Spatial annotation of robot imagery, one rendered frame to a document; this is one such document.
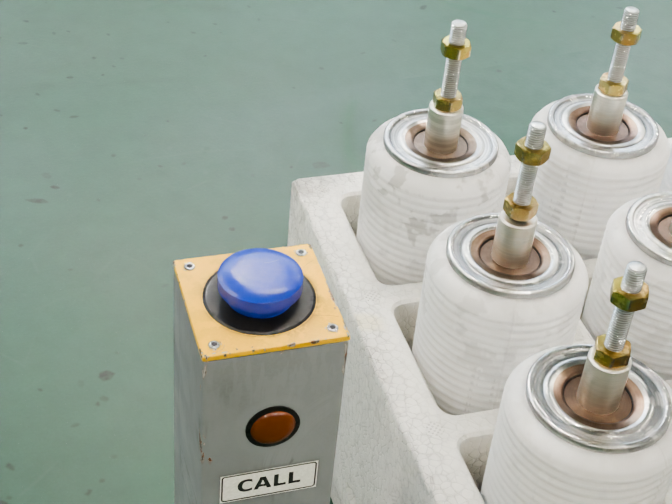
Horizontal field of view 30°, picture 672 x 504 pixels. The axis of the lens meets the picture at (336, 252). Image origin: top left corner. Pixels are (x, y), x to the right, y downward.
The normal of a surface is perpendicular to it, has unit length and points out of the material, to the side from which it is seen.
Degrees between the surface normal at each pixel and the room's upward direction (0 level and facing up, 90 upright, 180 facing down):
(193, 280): 0
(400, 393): 0
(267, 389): 90
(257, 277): 0
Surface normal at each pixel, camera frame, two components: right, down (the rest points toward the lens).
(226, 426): 0.29, 0.62
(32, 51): 0.07, -0.78
